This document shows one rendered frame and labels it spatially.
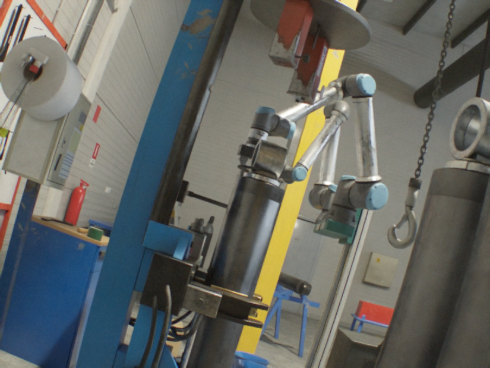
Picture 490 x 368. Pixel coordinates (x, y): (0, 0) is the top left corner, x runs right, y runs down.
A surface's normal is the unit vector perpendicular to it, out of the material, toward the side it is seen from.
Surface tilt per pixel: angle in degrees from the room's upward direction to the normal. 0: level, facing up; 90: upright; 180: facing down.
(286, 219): 90
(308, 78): 90
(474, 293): 90
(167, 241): 90
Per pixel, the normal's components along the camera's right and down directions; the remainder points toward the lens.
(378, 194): 0.54, 0.15
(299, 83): -0.28, -0.20
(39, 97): 0.07, -0.11
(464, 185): -0.49, -0.26
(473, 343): -0.80, -0.31
